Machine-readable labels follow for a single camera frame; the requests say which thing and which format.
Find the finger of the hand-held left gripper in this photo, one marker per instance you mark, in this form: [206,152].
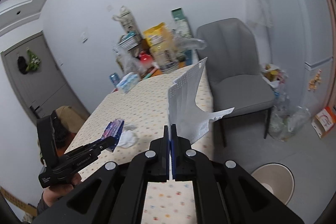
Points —
[92,148]

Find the red round vase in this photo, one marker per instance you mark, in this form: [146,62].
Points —
[145,59]

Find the person's left forearm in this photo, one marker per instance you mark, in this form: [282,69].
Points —
[43,207]

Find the grey upholstered chair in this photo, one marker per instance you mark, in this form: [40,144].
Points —
[231,66]

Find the orange white cardboard box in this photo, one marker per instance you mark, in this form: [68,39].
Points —
[325,121]

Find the grey door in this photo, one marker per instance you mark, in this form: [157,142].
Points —
[39,82]

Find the white round trash bin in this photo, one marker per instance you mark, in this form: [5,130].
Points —
[273,182]

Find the green box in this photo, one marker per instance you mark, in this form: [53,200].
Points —
[181,20]

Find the black hanging hat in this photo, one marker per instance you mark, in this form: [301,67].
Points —
[22,65]

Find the flat white tissue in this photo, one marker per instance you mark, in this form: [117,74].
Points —
[127,139]

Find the printed plastic wrapper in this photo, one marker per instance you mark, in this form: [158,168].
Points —
[114,129]

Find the person's left hand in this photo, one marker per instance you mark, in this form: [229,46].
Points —
[56,193]

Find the large clear water bottle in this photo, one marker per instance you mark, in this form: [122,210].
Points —
[164,58]

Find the blue table mat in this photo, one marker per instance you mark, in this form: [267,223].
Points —
[187,60]

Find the white fridge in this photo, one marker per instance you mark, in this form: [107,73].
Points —
[296,29]

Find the white bag of rubbish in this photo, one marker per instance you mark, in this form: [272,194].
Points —
[273,74]

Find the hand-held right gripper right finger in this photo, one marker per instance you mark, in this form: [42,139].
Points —
[183,161]

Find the blue white tissue box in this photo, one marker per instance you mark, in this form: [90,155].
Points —
[128,83]

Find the white light switch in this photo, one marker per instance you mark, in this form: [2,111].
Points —
[84,37]

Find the black bag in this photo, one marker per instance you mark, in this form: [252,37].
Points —
[63,136]

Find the dotted cream tablecloth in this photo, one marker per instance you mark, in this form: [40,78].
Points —
[147,108]

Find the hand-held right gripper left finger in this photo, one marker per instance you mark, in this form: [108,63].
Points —
[157,161]

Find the green hanging cloth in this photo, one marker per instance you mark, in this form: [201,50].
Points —
[33,61]

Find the plastic bag of bottles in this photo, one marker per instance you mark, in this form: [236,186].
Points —
[288,123]

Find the yellow snack bag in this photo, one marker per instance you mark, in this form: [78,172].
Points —
[157,35]

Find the white perforated plastic sheet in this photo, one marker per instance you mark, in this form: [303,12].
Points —
[186,98]

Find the brown chair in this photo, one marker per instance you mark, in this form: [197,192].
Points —
[72,115]

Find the blue drink can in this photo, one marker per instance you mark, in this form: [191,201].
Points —
[114,79]

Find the pink curtain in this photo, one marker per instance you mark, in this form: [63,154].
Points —
[332,69]

